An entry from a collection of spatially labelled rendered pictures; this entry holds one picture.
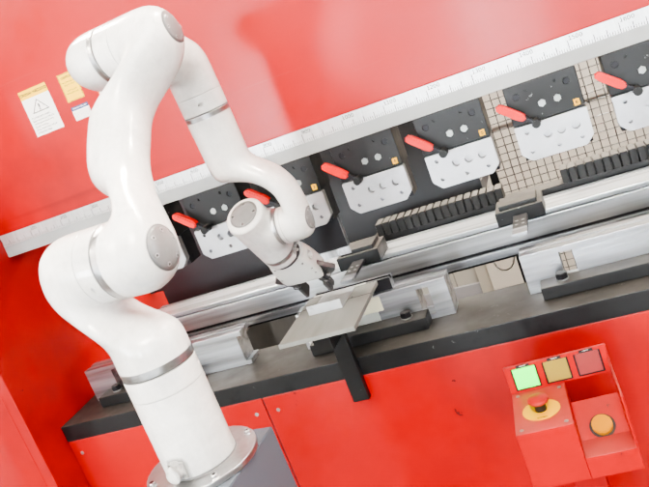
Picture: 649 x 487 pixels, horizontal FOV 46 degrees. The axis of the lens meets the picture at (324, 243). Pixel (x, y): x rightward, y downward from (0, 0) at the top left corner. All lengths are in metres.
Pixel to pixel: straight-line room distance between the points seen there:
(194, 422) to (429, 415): 0.75
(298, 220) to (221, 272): 1.09
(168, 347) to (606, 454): 0.81
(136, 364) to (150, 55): 0.49
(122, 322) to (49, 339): 1.05
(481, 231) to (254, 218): 0.75
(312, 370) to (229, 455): 0.61
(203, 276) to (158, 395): 1.41
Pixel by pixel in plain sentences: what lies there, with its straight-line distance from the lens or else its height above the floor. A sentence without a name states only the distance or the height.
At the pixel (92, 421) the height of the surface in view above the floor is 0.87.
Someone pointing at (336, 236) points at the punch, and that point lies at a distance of 1.82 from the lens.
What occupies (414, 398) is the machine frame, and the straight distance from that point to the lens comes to 1.80.
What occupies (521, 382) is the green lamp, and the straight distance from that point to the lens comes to 1.60.
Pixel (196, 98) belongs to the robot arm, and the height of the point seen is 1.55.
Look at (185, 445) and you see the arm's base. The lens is 1.23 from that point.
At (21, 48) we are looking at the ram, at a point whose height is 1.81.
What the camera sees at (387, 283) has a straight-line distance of 1.83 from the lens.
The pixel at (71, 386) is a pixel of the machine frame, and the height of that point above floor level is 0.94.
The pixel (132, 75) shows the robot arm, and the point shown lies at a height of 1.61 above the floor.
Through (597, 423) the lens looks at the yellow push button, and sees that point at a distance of 1.56.
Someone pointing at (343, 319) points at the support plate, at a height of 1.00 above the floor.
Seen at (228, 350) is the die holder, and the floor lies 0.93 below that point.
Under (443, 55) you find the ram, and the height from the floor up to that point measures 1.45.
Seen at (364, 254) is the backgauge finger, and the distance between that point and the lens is 2.04.
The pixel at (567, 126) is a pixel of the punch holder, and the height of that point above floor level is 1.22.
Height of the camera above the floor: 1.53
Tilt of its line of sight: 13 degrees down
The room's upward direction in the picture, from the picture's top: 21 degrees counter-clockwise
